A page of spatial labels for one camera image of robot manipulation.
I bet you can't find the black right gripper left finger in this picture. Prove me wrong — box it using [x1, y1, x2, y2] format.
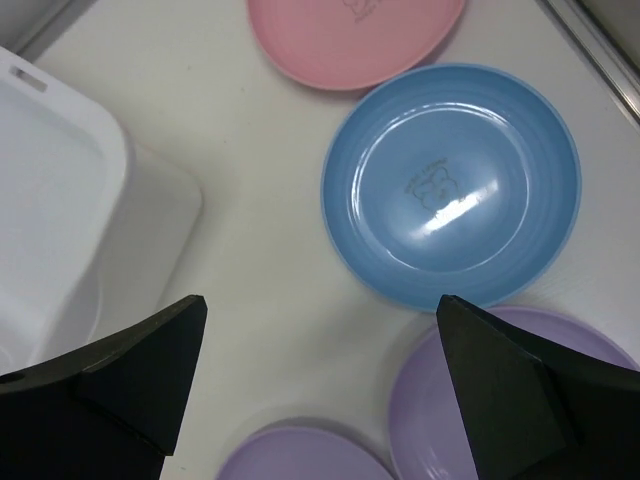
[1, 295, 207, 479]

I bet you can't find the pink plate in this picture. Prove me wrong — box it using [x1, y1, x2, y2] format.
[246, 0, 466, 91]

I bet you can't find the blue plate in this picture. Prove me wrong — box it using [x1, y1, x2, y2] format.
[320, 63, 582, 312]

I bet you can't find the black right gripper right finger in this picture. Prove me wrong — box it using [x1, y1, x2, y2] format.
[436, 295, 639, 479]

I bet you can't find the white plastic bin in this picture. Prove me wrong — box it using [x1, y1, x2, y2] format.
[1, 51, 203, 374]

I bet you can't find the light purple plate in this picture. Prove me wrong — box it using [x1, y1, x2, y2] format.
[388, 306, 639, 480]

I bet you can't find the purple plate front row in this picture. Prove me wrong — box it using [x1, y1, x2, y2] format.
[216, 426, 392, 480]

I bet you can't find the aluminium table edge rail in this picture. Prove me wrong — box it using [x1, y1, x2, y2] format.
[540, 1, 639, 127]

